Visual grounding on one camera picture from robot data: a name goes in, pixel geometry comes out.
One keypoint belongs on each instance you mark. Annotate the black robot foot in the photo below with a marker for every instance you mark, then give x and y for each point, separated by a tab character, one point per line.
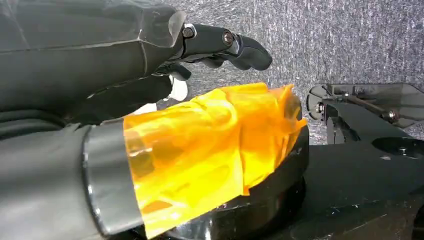
357	179

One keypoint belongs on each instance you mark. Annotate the white plastic piece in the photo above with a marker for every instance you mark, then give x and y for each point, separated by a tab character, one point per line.
179	90

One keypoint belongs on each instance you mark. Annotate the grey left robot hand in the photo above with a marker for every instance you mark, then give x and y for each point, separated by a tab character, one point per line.
82	82

